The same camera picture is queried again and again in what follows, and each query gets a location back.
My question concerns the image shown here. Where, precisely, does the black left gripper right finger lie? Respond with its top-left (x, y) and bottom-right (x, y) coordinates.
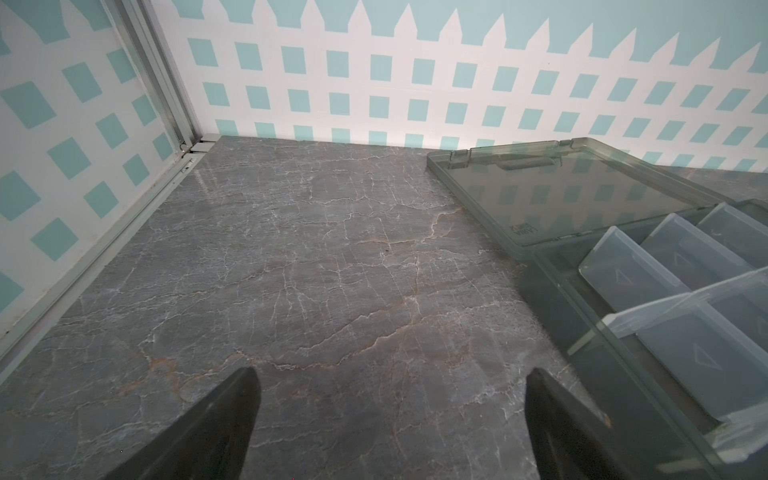
top-left (524, 368), bottom-right (630, 479)

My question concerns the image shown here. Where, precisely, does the aluminium frame corner post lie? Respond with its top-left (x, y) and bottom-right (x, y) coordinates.
top-left (98, 0), bottom-right (217, 154)

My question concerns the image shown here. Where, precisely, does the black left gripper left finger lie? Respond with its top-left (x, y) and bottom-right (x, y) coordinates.
top-left (106, 367), bottom-right (261, 479)

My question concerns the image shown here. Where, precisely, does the green transparent compartment organizer box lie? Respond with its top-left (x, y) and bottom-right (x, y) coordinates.
top-left (427, 138), bottom-right (767, 479)

